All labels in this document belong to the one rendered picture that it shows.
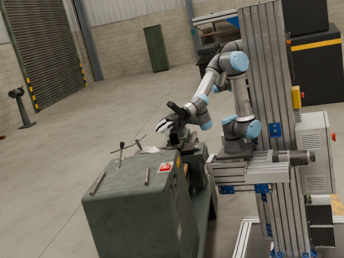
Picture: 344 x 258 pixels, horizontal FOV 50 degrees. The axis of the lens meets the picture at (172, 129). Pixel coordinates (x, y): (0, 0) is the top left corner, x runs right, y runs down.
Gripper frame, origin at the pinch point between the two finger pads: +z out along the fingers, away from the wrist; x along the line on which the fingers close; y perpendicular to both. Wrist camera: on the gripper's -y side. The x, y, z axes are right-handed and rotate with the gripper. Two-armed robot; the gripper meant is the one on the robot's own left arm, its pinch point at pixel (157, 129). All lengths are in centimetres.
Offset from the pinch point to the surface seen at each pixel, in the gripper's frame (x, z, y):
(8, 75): 1048, -201, 255
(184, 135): 113, -99, 108
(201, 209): 43, -44, 123
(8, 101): 1009, -155, 313
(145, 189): 1.8, 17.8, 27.7
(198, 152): 66, -74, 94
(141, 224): 2, 28, 46
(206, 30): 623, -658, 269
